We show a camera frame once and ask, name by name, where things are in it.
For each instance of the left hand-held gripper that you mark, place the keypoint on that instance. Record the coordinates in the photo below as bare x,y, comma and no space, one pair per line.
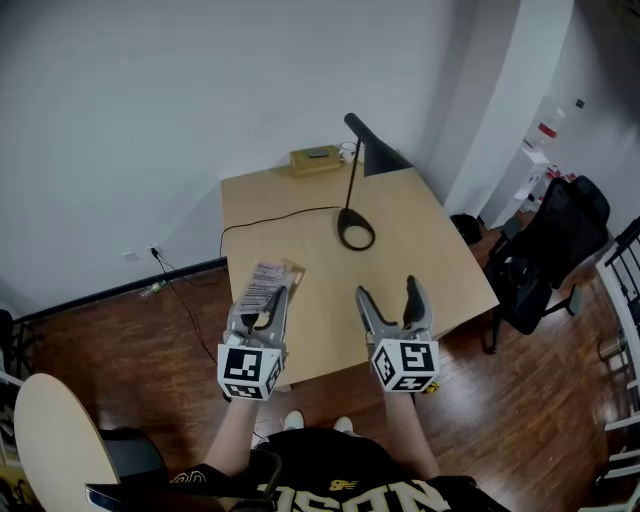
242,365

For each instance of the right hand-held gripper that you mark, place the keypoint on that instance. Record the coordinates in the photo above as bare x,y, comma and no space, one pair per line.
410,360

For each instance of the small clear packet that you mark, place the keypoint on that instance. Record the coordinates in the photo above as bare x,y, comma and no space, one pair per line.
265,285

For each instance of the person's right forearm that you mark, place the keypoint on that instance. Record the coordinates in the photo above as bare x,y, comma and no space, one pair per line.
407,435

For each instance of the person's left forearm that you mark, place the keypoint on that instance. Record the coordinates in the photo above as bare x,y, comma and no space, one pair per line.
235,435

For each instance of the small yellow toy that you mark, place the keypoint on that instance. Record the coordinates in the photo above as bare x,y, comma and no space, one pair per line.
433,387

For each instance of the square wooden table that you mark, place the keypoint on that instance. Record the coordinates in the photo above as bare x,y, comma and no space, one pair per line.
410,240

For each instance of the clear plastic bottle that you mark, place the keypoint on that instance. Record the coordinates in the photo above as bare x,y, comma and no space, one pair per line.
153,289

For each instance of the black backpack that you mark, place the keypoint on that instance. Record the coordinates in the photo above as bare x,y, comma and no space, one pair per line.
466,229

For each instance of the person's right white shoe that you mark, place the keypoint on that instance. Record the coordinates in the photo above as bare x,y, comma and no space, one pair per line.
343,424

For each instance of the black desk lamp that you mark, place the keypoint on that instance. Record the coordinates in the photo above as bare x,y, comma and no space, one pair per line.
380,155

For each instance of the person's black jersey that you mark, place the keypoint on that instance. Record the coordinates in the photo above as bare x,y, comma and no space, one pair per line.
325,475

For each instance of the yellow wooden box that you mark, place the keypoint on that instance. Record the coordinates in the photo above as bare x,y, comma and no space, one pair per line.
315,164

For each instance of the white mug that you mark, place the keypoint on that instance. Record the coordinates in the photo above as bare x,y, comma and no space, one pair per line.
347,152

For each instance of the small dark device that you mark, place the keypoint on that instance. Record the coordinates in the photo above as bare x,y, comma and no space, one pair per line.
317,153

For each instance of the black mesh office chair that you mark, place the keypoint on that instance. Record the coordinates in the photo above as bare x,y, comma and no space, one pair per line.
560,240

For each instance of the black round table base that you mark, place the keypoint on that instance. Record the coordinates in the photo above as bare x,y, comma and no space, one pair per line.
135,455

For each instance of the white water dispenser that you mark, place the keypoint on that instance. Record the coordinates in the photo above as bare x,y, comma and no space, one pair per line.
535,165

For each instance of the glossy black chair back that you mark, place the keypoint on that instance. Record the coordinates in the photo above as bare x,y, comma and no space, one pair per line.
150,497

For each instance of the black metal railing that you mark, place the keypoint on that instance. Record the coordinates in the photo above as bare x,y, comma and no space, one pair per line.
625,260

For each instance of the round wooden table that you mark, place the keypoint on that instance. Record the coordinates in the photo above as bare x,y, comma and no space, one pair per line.
55,440

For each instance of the black swivel chair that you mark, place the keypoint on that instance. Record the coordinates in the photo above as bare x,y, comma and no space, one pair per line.
15,340

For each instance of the row of white desks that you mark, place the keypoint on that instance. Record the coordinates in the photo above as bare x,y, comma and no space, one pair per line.
622,440

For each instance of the white wall socket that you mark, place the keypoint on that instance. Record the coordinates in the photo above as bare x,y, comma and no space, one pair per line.
155,251
130,256

